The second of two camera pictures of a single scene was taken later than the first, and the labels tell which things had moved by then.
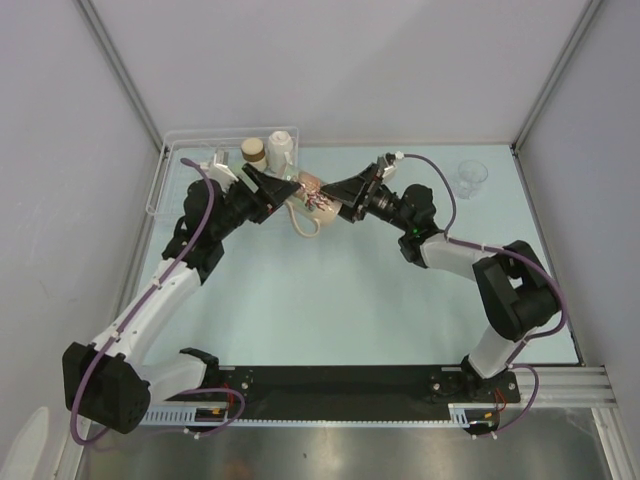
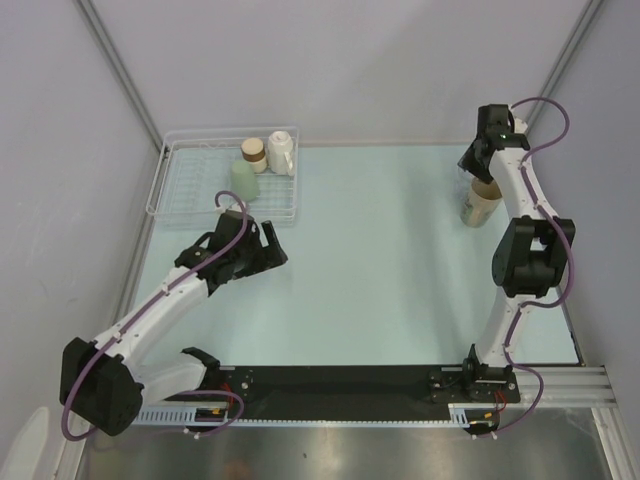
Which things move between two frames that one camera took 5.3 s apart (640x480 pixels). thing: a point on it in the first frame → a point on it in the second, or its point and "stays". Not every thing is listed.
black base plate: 358,391 stays
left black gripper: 270,195 → 268,256
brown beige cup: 253,152 stays
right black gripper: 352,192 → 468,163
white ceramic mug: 279,152 stays
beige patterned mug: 310,206 → 479,202
